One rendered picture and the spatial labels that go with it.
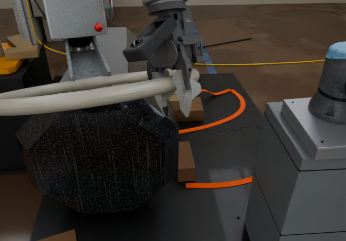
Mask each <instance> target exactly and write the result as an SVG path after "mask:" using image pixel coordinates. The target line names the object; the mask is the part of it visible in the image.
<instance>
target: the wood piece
mask: <svg viewBox="0 0 346 241"><path fill-rule="evenodd" d="M39 54H40V50H39V46H38V45H34V46H22V47H10V48H6V50H5V52H4V55H5V58H6V60H14V59H26V58H36V57H39Z"/></svg>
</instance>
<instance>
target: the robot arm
mask: <svg viewBox="0 0 346 241"><path fill-rule="evenodd" d="M186 1H188V0H142V5H144V6H145V7H148V13H149V15H157V16H158V18H157V19H154V20H153V21H152V22H151V23H150V24H149V25H148V26H147V27H146V28H145V29H144V30H143V31H142V32H141V33H140V34H139V35H138V36H137V37H136V38H135V39H134V40H133V41H132V42H131V43H130V44H129V45H128V46H127V47H126V48H125V49H124V50H123V54H124V56H125V58H126V60H127V61H128V62H138V61H146V60H148V62H147V76H148V80H152V79H157V78H163V77H167V76H169V71H168V70H166V68H168V67H169V68H170V70H177V71H175V73H174V75H173V76H172V81H173V83H174V85H175V86H176V88H177V93H178V94H177V98H178V100H179V103H180V108H179V109H180V111H181V112H182V114H183V115H184V116H185V117H189V114H190V111H191V106H192V100H193V99H194V98H195V97H196V96H197V95H199V94H200V93H201V85H200V83H198V82H196V81H194V80H193V79H192V77H191V73H192V66H191V65H194V64H195V63H198V62H203V61H204V58H203V49H202V40H201V35H194V30H193V21H192V12H191V6H189V5H185V2H186ZM197 43H200V51H201V56H198V48H197ZM175 92H176V91H172V92H168V93H165V94H160V95H156V96H155V99H156V101H157V103H158V105H159V107H160V109H161V111H162V113H163V115H164V116H166V117H167V116H168V106H167V102H166V100H167V99H169V98H170V97H171V96H172V95H174V93H175ZM308 108H309V110H310V112H311V113H312V114H313V115H314V116H315V117H317V118H319V119H321V120H323V121H326V122H329V123H334V124H346V42H338V43H335V44H333V45H331V46H330V47H329V48H328V51H327V54H326V56H325V62H324V66H323V70H322V74H321V78H320V82H319V87H318V90H317V91H316V93H315V94H314V95H313V97H312V98H311V99H310V101H309V105H308Z"/></svg>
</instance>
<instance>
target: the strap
mask: <svg viewBox="0 0 346 241"><path fill-rule="evenodd" d="M229 91H231V92H232V93H233V94H235V95H236V96H237V97H238V98H239V100H240V108H239V110H238V111H237V112H236V113H234V114H233V115H231V116H229V117H227V118H225V119H222V120H219V121H217V122H214V123H211V124H208V125H204V126H200V127H195V128H189V129H184V130H179V134H181V133H187V132H192V131H197V130H202V129H206V128H209V127H213V126H216V125H219V124H222V123H225V122H227V121H230V120H232V119H234V118H235V117H237V116H239V115H240V114H241V113H242V112H243V111H244V109H245V106H246V104H245V100H244V99H243V97H242V96H241V95H240V94H238V93H237V92H236V91H235V90H233V89H227V90H224V91H221V92H218V93H212V92H209V93H211V94H214V95H220V94H224V93H227V92H229ZM201 92H208V91H207V90H204V89H201ZM252 179H253V176H252V177H248V178H244V179H240V180H235V181H229V182H220V183H186V188H221V187H230V186H237V185H242V184H246V183H250V182H252Z"/></svg>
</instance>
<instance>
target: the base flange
mask: <svg viewBox="0 0 346 241"><path fill-rule="evenodd" d="M1 44H2V47H3V51H4V52H5V50H6V48H10V47H13V46H11V45H9V44H8V43H1ZM24 60H25V59H14V60H6V58H5V56H2V57H0V74H11V73H14V72H16V71H17V70H18V69H19V67H20V66H21V65H22V63H23V62H24Z"/></svg>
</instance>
